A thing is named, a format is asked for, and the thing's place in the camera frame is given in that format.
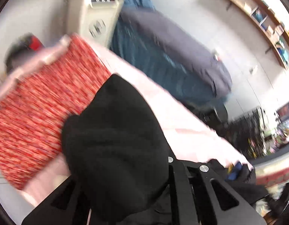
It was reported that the black jacket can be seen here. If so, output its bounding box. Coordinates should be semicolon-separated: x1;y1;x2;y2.
61;75;266;224

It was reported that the pink bed sheet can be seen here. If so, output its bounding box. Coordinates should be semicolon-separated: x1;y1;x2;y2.
0;36;247;205

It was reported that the red floral patterned garment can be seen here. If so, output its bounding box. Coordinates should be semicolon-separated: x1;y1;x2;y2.
0;36;111;190

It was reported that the teal blue bed sheet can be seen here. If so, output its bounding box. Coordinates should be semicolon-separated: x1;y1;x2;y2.
110;0;231;107

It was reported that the dark grey duvet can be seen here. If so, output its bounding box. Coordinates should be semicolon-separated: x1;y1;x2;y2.
121;7;232;97

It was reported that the beige medical machine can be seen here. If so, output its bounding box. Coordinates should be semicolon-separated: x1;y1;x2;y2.
66;0;125;48

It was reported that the wooden wall shelf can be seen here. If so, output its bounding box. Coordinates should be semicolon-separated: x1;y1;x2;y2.
227;0;289;70

